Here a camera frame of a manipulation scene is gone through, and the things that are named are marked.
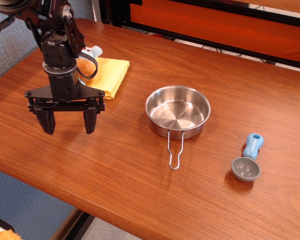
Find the blue grey measuring spoon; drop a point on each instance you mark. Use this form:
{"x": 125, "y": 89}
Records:
{"x": 245, "y": 168}

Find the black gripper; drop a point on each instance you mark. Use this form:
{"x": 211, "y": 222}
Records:
{"x": 65, "y": 93}

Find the blue elephant plush toy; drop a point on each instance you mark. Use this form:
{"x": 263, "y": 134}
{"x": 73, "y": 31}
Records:
{"x": 84, "y": 63}

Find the orange panel black frame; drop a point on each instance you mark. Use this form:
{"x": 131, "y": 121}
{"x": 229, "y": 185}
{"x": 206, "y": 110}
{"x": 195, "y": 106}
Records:
{"x": 261, "y": 29}

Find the orange fuzzy object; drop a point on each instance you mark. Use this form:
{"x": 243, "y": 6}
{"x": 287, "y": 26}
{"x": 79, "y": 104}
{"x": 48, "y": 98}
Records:
{"x": 9, "y": 235}

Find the stainless steel pan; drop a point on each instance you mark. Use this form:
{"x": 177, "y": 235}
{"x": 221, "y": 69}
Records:
{"x": 177, "y": 113}

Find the yellow folded cloth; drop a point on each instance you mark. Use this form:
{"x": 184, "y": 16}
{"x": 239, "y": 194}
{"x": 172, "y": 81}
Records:
{"x": 109, "y": 76}

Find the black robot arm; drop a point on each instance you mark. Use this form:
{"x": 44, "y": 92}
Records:
{"x": 53, "y": 25}

